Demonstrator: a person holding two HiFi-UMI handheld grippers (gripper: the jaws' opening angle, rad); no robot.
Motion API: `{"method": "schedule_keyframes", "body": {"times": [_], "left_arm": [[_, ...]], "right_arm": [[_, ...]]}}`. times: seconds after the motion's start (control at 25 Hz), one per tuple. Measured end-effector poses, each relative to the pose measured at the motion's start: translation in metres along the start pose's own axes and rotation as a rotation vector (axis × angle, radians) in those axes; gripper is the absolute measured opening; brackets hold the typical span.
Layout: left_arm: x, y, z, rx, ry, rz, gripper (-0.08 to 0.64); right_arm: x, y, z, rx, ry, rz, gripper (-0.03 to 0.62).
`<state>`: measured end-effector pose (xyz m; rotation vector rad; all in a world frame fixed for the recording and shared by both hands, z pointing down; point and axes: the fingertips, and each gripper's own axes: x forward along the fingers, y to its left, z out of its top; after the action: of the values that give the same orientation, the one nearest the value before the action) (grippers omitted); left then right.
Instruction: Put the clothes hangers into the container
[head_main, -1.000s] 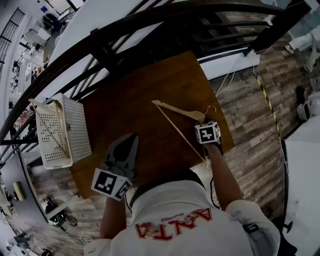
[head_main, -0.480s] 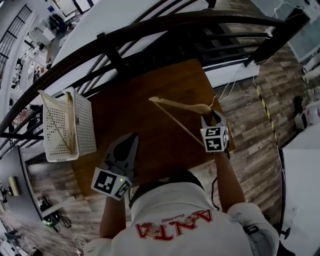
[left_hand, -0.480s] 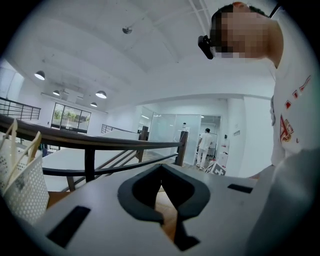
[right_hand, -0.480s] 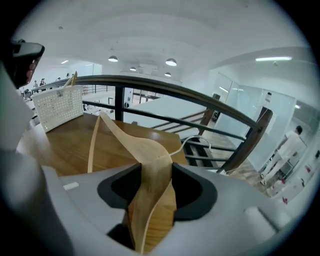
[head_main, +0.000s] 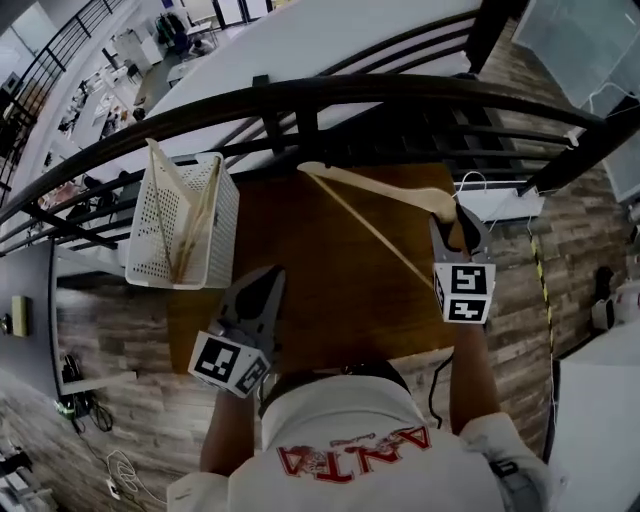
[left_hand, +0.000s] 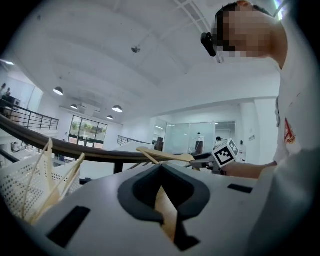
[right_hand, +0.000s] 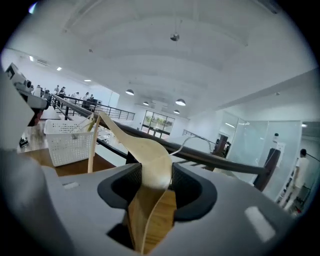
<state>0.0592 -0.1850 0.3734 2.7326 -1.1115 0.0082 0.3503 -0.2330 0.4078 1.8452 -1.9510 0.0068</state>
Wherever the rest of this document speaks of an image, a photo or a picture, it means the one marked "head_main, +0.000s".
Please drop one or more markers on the person's left forearm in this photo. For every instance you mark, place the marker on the person's left forearm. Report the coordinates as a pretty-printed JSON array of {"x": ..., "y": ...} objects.
[{"x": 227, "y": 430}]

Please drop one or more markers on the black curved railing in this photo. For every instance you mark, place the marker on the black curved railing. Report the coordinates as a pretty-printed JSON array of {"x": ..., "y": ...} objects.
[{"x": 400, "y": 86}]

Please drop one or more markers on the wooden hanger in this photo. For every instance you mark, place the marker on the wooden hanger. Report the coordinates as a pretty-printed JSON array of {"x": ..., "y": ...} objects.
[
  {"x": 202, "y": 210},
  {"x": 156, "y": 150},
  {"x": 370, "y": 184}
]

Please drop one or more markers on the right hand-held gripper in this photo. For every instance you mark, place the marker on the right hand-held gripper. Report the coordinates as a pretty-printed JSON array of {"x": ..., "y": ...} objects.
[{"x": 465, "y": 295}]

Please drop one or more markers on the person's white t-shirt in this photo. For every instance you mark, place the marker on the person's white t-shirt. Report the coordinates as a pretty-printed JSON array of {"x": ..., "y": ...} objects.
[{"x": 350, "y": 410}]

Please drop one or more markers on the white perforated plastic basket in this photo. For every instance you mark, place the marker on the white perforated plastic basket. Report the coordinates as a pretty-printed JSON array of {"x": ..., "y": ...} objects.
[{"x": 150, "y": 215}]

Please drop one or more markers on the person's right forearm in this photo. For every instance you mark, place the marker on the person's right forearm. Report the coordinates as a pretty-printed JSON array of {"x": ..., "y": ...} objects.
[{"x": 475, "y": 375}]

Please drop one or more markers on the grey table with white legs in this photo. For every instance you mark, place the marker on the grey table with white legs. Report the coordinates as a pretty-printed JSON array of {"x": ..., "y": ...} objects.
[{"x": 25, "y": 280}]

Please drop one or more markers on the white cabinet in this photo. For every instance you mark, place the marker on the white cabinet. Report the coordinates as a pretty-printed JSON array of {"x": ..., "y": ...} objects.
[{"x": 600, "y": 415}]

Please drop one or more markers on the yellow black striped strip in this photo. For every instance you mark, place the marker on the yellow black striped strip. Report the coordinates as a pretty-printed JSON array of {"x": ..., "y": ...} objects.
[{"x": 542, "y": 285}]

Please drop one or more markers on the small black bag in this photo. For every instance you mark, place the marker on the small black bag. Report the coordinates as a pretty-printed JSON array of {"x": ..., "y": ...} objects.
[{"x": 604, "y": 280}]

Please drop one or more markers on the white power strip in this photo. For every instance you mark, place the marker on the white power strip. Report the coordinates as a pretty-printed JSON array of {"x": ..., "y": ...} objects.
[{"x": 113, "y": 489}]

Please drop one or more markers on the brown wooden table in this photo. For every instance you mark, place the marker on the brown wooden table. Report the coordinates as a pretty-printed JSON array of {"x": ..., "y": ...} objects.
[{"x": 325, "y": 280}]

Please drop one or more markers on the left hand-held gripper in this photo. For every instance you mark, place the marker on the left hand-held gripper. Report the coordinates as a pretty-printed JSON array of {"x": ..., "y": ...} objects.
[{"x": 222, "y": 362}]

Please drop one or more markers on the beige rectangular block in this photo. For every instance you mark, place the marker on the beige rectangular block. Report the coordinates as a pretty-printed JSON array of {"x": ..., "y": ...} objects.
[{"x": 20, "y": 315}]

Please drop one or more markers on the small dark metal object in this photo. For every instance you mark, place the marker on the small dark metal object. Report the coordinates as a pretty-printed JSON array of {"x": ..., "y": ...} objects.
[{"x": 5, "y": 324}]

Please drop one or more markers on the green floor device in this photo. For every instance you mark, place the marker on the green floor device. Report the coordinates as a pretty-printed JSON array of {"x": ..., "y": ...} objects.
[{"x": 65, "y": 409}]

